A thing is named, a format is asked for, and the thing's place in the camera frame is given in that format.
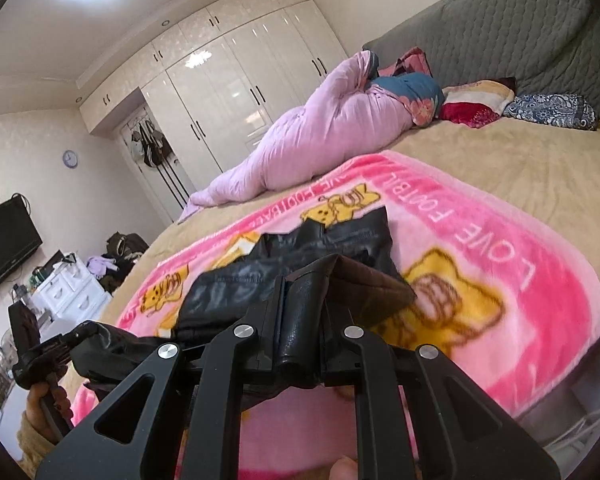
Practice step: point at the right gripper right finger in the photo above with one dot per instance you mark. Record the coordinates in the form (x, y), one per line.
(419, 416)

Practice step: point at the black leather jacket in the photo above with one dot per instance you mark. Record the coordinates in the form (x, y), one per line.
(308, 286)

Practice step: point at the dark clothes pile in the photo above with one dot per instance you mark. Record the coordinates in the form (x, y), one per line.
(112, 267)

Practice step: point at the person left hand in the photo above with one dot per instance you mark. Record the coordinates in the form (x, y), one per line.
(43, 398)

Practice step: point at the person right hand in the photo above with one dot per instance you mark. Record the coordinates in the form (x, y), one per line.
(346, 468)

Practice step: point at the white drawer dresser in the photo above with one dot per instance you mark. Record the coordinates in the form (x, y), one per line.
(71, 293)

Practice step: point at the pink cartoon football blanket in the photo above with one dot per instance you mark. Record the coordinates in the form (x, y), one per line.
(500, 293)

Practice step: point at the hanging bags on door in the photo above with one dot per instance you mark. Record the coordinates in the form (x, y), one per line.
(148, 145)

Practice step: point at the beige bed sheet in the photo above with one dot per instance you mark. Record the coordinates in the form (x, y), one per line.
(552, 174)

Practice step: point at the white glossy wardrobe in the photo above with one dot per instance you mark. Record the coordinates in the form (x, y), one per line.
(213, 84)

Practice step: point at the red striped pillow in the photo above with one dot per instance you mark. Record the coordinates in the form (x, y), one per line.
(477, 104)

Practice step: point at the light pink quilt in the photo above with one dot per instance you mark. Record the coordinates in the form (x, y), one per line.
(345, 116)

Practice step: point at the navy patterned pillow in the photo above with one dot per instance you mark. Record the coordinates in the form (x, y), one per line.
(562, 110)

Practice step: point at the blue floral pillow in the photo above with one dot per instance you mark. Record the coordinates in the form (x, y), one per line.
(409, 81)

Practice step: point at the grey quilted headboard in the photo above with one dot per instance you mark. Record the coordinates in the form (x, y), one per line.
(547, 46)

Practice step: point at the black wall television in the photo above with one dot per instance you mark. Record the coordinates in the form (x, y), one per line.
(19, 238)

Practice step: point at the round wall clock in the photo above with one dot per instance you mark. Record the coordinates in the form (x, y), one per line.
(70, 159)

